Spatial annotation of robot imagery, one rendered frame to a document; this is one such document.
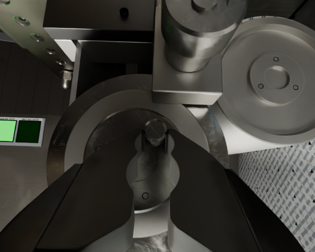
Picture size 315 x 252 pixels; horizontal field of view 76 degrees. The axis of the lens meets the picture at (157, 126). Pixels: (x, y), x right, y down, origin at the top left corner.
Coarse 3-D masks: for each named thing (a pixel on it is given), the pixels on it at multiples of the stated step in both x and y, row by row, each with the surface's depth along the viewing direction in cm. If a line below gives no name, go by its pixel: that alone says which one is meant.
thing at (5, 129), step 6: (0, 120) 50; (6, 120) 50; (0, 126) 49; (6, 126) 49; (12, 126) 49; (0, 132) 49; (6, 132) 49; (12, 132) 49; (0, 138) 49; (6, 138) 49; (12, 138) 49
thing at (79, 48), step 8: (80, 48) 19; (80, 56) 19; (80, 64) 19; (88, 64) 21; (96, 64) 23; (104, 64) 27; (112, 64) 31; (120, 64) 38; (80, 72) 19; (88, 72) 21; (96, 72) 24; (104, 72) 27; (112, 72) 31; (120, 72) 38; (72, 80) 18; (80, 80) 19; (88, 80) 21; (96, 80) 24; (72, 88) 18; (80, 88) 19; (88, 88) 21; (72, 96) 18
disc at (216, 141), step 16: (112, 80) 18; (128, 80) 18; (144, 80) 18; (80, 96) 17; (96, 96) 17; (64, 112) 17; (80, 112) 17; (192, 112) 17; (208, 112) 17; (64, 128) 17; (208, 128) 17; (64, 144) 16; (208, 144) 17; (224, 144) 17; (48, 160) 16; (224, 160) 16; (48, 176) 16; (144, 240) 15; (160, 240) 15
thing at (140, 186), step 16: (128, 112) 15; (144, 112) 15; (96, 128) 15; (112, 128) 15; (128, 128) 15; (176, 128) 15; (96, 144) 15; (160, 144) 15; (144, 160) 14; (160, 160) 14; (144, 176) 14; (160, 176) 14; (144, 192) 14; (160, 192) 14; (144, 208) 14
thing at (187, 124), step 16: (112, 96) 17; (128, 96) 17; (144, 96) 17; (96, 112) 16; (112, 112) 16; (160, 112) 16; (176, 112) 16; (80, 128) 16; (192, 128) 16; (80, 144) 16; (64, 160) 16; (80, 160) 16; (160, 208) 15; (144, 224) 15; (160, 224) 15
